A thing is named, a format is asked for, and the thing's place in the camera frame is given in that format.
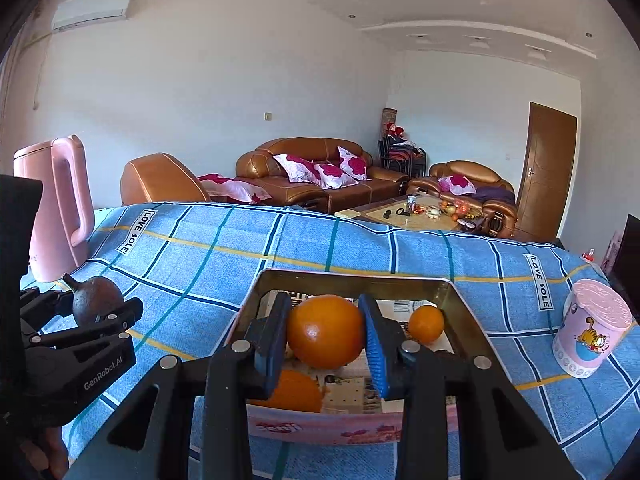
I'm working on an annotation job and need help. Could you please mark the brown leather chaise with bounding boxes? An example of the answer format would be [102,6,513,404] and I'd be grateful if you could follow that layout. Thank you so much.
[120,153,211,206]

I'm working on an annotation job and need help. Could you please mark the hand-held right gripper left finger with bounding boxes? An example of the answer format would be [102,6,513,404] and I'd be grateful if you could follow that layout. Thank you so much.
[65,292,292,480]

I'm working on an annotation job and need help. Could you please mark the dark brown pomegranate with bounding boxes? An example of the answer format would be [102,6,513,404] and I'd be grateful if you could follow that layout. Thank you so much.
[62,273,126,326]

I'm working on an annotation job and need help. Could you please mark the wooden coffee table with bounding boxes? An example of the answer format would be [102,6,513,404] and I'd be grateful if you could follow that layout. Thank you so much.
[334,192,493,233]

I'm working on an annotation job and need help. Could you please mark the person's left hand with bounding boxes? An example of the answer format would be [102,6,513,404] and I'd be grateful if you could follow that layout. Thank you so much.
[17,422,68,478]

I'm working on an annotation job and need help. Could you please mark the brown wooden door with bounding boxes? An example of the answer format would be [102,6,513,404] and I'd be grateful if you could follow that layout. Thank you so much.
[515,101,578,241]

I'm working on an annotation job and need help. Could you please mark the purple blanket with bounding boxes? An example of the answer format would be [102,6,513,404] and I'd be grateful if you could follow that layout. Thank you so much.
[475,186,516,206]

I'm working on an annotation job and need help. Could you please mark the white pink floral pillow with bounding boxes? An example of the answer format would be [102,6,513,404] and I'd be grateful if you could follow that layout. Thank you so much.
[272,154,321,184]
[337,146,373,181]
[438,175,478,196]
[313,162,358,190]

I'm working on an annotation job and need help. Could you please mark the pink floral blanket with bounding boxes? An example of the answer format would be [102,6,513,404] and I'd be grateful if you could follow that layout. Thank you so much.
[197,173,273,205]

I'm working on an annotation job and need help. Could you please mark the printed paper sheet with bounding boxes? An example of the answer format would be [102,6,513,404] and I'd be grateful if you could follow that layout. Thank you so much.
[260,290,456,416]

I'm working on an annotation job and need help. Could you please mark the stacked black chairs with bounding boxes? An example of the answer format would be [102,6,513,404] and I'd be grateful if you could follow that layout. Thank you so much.
[378,135,427,177]

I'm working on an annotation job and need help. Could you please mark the orange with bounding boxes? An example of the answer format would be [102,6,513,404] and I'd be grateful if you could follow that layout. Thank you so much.
[286,295,366,368]
[409,305,446,345]
[247,370,325,413]

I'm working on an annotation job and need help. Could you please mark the pink cartoon cup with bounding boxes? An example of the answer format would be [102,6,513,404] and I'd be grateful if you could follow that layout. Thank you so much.
[552,279,633,378]

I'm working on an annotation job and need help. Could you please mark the pink electric kettle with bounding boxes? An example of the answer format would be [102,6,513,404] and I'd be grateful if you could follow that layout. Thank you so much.
[12,135,96,283]

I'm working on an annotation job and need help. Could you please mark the long brown leather sofa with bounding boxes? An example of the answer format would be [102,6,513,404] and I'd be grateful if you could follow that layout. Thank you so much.
[236,137,411,215]

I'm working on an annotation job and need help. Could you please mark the black television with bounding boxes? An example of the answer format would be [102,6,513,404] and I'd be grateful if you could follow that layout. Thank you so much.
[612,213,640,306]

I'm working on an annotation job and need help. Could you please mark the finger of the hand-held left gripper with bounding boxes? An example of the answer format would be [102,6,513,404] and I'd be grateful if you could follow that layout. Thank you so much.
[19,287,76,333]
[27,297,144,350]

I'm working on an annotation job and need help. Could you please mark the pink bag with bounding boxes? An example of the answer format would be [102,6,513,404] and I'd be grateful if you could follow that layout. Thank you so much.
[601,230,623,273]

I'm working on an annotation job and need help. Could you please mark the white air conditioner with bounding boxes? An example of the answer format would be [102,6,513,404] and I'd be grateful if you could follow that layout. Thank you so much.
[51,0,135,31]

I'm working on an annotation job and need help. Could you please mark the blue plaid tablecloth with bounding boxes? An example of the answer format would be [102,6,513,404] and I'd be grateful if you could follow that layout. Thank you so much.
[20,201,636,480]

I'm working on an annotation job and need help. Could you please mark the brown leather armchair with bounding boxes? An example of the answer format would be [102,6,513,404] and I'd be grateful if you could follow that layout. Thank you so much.
[407,160,517,238]

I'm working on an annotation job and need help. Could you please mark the pink tin box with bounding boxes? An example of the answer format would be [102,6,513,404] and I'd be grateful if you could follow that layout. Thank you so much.
[227,268,493,448]

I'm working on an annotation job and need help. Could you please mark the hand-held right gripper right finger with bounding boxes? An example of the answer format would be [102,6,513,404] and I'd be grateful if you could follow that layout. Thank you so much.
[357,294,581,480]

